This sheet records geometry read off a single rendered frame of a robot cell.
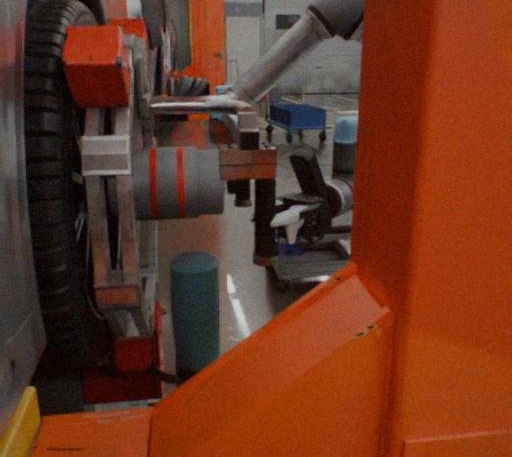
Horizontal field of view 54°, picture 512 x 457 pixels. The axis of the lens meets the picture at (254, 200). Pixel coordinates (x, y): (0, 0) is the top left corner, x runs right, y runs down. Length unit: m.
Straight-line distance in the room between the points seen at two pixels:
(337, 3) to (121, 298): 0.84
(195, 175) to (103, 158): 0.25
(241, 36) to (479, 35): 12.07
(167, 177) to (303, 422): 0.54
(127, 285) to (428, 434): 0.45
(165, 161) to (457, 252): 0.61
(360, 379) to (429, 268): 0.13
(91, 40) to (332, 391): 0.52
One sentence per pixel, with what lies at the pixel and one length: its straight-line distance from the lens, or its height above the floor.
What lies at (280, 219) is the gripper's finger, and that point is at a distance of 0.83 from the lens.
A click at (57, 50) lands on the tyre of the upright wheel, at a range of 0.77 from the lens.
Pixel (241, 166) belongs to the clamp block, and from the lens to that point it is 0.79.
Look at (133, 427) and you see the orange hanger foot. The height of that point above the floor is 0.68.
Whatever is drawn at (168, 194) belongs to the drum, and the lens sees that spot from 0.93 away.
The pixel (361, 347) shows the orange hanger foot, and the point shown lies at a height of 0.83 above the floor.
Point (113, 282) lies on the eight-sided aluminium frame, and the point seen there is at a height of 0.77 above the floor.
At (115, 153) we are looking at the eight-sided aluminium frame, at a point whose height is 0.96.
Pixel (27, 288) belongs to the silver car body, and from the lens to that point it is 0.60.
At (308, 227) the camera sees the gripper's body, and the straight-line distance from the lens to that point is 0.93.
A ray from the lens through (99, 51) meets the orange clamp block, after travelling 0.71.
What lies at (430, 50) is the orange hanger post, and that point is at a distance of 0.42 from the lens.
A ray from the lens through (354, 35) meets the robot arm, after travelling 1.42.
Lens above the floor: 1.09
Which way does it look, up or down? 16 degrees down
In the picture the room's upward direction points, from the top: straight up
